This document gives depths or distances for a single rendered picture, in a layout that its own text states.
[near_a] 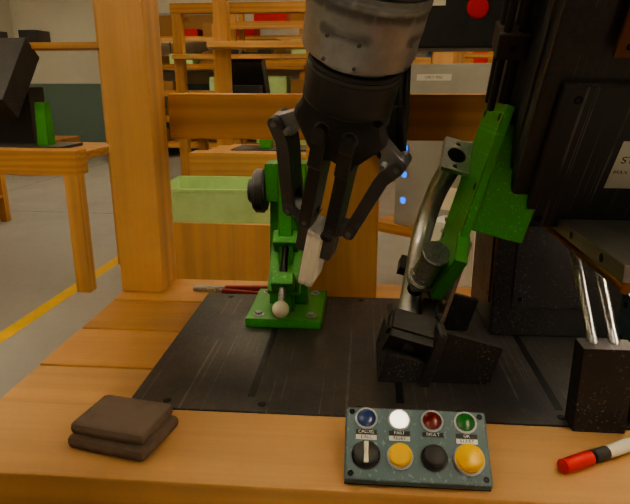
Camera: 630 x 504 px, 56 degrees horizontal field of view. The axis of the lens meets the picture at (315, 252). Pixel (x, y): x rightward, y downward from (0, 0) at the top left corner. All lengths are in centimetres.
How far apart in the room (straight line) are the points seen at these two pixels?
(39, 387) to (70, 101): 1144
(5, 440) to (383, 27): 62
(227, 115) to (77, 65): 1099
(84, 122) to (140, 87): 1102
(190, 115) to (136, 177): 17
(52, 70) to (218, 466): 1190
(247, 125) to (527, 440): 80
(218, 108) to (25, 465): 77
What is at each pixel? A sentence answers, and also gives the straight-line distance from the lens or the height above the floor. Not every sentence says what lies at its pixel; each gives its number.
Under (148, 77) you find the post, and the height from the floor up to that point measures 131.
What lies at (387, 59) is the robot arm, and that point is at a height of 131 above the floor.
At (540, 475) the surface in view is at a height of 90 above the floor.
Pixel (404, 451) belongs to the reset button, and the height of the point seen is 94.
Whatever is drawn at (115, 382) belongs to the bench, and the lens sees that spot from 92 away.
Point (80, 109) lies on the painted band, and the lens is 1221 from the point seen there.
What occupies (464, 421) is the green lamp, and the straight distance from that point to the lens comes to 67.
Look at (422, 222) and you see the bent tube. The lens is 91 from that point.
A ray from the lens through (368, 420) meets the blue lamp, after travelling 66.
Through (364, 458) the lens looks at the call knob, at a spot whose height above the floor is 93.
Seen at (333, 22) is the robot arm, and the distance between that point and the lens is 43.
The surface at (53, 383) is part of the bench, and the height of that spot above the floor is 88.
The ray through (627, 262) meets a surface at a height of 113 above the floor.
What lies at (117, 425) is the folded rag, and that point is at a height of 93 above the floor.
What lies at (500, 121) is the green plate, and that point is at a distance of 76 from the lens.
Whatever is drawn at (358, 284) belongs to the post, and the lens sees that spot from 118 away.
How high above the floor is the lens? 130
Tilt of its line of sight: 16 degrees down
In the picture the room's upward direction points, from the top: straight up
